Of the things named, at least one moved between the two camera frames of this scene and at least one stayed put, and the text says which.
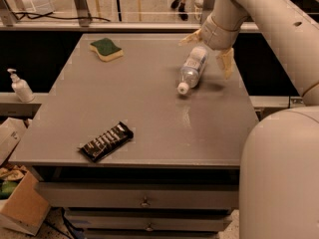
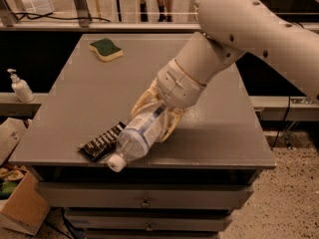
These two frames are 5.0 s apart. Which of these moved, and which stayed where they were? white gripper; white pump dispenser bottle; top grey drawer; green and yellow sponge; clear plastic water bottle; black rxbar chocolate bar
Moved: clear plastic water bottle; white gripper
Stayed: green and yellow sponge; white pump dispenser bottle; black rxbar chocolate bar; top grey drawer
